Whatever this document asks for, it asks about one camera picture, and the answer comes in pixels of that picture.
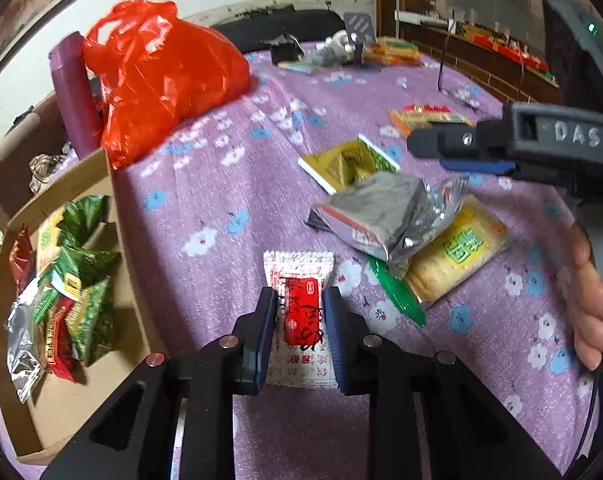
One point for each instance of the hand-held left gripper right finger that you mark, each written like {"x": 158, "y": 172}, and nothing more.
{"x": 331, "y": 335}

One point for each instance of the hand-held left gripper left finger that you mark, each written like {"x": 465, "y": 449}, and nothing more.
{"x": 267, "y": 330}

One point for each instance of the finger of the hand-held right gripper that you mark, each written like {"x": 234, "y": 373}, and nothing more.
{"x": 481, "y": 166}
{"x": 451, "y": 141}

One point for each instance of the white red label snack packet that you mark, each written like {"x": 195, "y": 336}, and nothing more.
{"x": 301, "y": 280}

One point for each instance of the grey silver snack bag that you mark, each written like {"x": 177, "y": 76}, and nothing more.
{"x": 381, "y": 205}

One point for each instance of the cardboard box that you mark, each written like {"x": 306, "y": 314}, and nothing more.
{"x": 61, "y": 410}

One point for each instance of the shiny silver snack bag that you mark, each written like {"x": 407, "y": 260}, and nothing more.
{"x": 24, "y": 360}

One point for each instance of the person's right hand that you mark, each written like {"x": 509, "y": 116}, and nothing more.
{"x": 594, "y": 320}

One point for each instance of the orange snack packet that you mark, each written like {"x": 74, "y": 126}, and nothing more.
{"x": 416, "y": 121}

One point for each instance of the long red snack packet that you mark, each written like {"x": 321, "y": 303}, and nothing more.
{"x": 426, "y": 108}

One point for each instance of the wooden shelf with small items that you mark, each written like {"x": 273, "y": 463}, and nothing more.
{"x": 501, "y": 75}

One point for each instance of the clear cracker packet green ends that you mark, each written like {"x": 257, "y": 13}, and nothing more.
{"x": 456, "y": 260}

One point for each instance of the yellow green biscuit pack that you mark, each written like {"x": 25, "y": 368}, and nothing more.
{"x": 399, "y": 46}

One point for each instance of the orange biscuit pack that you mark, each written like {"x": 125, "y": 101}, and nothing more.
{"x": 381, "y": 56}

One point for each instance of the olive yellow snack packet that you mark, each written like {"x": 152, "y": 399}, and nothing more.
{"x": 336, "y": 165}

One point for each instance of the purple floral blanket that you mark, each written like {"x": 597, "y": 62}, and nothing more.
{"x": 221, "y": 195}

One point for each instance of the grey phone stand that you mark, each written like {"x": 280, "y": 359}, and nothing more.
{"x": 359, "y": 25}

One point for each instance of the printed booklet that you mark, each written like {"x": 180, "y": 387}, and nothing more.
{"x": 301, "y": 66}

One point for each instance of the green snack packet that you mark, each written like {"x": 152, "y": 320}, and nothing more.
{"x": 94, "y": 322}
{"x": 84, "y": 267}
{"x": 84, "y": 215}

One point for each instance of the black power adapter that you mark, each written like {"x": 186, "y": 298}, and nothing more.
{"x": 284, "y": 52}

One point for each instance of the dark red snack packet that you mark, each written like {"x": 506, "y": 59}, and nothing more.
{"x": 59, "y": 345}

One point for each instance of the red plastic bag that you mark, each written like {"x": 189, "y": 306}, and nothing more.
{"x": 166, "y": 75}

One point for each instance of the patterned cloth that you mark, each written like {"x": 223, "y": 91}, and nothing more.
{"x": 44, "y": 167}

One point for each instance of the brown sofa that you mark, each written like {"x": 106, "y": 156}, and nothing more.
{"x": 11, "y": 175}

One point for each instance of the purple cylinder bottle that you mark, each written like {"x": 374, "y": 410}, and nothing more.
{"x": 74, "y": 95}

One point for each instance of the framed wall picture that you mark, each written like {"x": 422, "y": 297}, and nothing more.
{"x": 31, "y": 5}

